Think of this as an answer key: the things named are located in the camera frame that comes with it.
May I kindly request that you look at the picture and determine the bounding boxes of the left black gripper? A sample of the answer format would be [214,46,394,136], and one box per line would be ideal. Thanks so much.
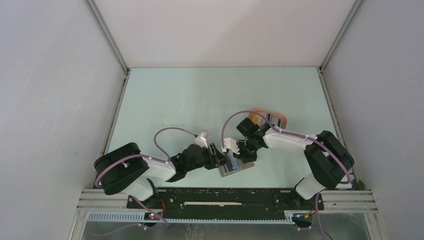
[185,142,231,172]

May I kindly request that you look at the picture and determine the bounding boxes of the black credit card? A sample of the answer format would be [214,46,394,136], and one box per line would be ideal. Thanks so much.
[222,164,237,175]

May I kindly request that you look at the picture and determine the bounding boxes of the grey card holder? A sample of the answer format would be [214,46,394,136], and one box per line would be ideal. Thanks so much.
[218,160,255,178]

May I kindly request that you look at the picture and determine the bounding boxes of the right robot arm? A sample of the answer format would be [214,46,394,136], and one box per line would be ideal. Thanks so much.
[236,117,355,209]

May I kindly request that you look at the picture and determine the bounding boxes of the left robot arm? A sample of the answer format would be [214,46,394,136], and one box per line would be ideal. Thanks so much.
[93,142,230,208]

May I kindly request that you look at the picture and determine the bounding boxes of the pink oval tray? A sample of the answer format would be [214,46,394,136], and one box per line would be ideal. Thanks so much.
[251,108,288,129]

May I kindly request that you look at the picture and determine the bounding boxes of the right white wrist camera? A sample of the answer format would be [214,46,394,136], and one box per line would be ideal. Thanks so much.
[221,137,239,155]

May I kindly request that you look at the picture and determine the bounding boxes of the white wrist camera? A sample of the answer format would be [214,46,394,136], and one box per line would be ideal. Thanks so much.
[221,137,239,155]
[194,131,209,149]

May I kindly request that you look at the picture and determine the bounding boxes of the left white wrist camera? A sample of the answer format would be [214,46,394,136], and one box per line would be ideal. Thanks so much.
[194,131,209,149]

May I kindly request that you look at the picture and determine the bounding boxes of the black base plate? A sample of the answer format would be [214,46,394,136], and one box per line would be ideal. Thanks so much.
[143,187,324,220]

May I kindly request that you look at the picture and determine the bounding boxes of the aluminium frame rail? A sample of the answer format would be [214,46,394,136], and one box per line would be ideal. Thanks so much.
[76,189,378,214]

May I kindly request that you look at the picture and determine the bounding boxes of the left corner frame post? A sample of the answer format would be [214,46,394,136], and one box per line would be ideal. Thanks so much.
[84,0,130,75]

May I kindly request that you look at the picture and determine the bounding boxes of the corner frame post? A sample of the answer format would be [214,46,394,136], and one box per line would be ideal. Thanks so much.
[319,0,365,72]
[84,0,130,75]

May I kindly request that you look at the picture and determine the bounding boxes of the right corner frame post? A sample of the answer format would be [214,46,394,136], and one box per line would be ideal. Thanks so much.
[319,0,365,72]

